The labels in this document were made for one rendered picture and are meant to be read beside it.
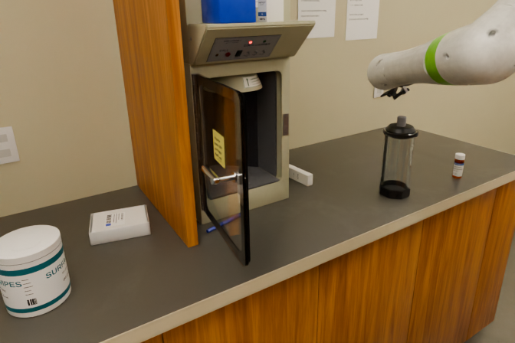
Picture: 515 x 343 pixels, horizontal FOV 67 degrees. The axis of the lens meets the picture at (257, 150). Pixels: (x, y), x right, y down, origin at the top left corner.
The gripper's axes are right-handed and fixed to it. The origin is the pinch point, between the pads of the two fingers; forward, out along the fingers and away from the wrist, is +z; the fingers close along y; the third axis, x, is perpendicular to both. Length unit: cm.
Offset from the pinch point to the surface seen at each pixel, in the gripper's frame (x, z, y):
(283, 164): -52, -22, 0
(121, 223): -100, -34, -15
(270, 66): -39, -35, -26
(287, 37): -34, -45, -29
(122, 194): -102, -6, -24
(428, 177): -8.9, -7.2, 38.1
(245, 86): -49, -35, -26
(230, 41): -48, -52, -35
